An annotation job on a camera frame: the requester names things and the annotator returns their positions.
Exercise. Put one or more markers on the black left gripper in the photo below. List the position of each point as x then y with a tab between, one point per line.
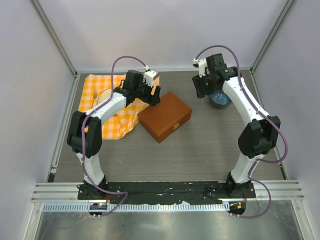
152	100

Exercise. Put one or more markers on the white slotted cable duct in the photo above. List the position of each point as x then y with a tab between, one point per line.
97	207

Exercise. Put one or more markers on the brown jewelry box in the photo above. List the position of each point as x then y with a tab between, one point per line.
163	119

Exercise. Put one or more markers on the orange white checkered cloth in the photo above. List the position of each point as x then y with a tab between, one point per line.
124	120

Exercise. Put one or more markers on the blue ceramic bowl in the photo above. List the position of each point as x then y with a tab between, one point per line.
219	99

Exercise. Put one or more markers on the beige floral ceramic plate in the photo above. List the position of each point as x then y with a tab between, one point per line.
104	95

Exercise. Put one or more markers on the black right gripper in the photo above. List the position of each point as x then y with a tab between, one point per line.
201	91

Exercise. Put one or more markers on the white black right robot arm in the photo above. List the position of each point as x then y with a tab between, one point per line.
260	133

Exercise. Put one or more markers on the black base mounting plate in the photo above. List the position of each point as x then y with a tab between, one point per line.
164	193

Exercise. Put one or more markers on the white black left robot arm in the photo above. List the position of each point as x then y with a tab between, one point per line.
85	130

